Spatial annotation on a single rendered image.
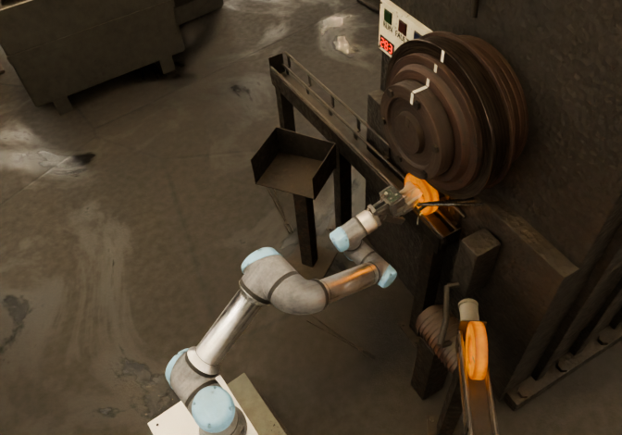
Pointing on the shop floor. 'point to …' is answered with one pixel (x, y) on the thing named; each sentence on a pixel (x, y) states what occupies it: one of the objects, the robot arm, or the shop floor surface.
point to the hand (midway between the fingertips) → (421, 188)
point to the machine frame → (533, 167)
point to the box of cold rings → (84, 28)
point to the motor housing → (431, 370)
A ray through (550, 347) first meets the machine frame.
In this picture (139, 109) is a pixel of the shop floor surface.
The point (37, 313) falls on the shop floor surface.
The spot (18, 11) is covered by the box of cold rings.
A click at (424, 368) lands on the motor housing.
